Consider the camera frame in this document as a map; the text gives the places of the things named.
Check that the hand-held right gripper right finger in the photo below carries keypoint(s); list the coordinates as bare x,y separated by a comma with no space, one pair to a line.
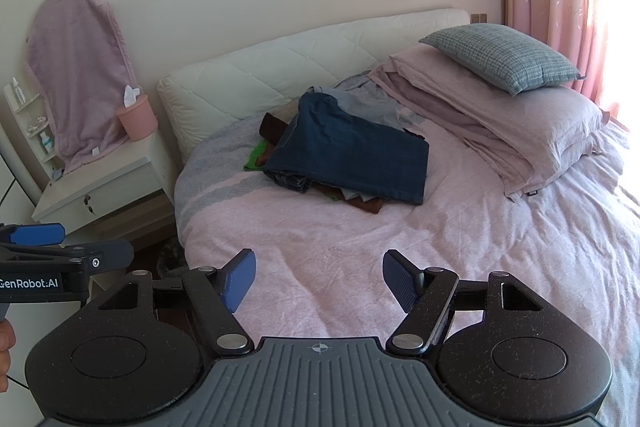
397,279

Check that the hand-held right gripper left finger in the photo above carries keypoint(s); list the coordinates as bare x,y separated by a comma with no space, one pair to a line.
239,279

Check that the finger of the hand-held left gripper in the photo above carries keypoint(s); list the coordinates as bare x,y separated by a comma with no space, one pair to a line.
37,234
117,254

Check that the dark blue jeans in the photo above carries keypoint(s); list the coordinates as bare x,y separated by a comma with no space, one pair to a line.
350,152

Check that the person's left hand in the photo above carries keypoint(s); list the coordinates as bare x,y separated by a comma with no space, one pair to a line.
5,352

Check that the dark mesh wastebasket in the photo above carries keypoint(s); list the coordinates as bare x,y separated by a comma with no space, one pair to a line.
172,257

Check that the drawer keys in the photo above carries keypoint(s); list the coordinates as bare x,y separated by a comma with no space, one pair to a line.
89,203

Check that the white cabinet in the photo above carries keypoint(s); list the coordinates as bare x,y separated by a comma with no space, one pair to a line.
15,177

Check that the white nightstand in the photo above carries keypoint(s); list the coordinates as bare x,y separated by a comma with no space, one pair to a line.
110,182

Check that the brown garment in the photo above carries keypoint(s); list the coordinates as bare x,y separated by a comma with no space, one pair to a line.
367,204

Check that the white and blue bottle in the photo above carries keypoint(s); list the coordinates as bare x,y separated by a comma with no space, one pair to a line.
46,142

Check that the white shelf organizer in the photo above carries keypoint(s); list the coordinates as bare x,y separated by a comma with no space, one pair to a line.
30,122

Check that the green garment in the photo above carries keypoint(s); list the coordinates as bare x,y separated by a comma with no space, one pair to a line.
256,157

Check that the pink round bin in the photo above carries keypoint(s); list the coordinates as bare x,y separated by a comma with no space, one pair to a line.
137,119

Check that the white dropper bottle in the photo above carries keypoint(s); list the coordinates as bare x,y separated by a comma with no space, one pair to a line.
18,91

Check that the white tissue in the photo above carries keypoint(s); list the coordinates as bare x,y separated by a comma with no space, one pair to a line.
129,96

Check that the pink towel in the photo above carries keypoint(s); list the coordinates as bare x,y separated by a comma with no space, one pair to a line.
75,72

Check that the grey blue garment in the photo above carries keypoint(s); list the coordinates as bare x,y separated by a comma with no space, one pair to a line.
370,104

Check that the folded pink sheet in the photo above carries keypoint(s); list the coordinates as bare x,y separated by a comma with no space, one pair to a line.
440,102

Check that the white quilted headboard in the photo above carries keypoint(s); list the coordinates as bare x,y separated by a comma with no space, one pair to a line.
260,72

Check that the pink pillow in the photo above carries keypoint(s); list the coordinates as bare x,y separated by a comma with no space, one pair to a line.
550,127

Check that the blue plaid pillow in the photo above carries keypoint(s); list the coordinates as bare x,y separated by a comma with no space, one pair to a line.
500,52

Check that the wall socket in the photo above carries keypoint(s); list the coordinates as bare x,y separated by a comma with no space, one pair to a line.
478,18

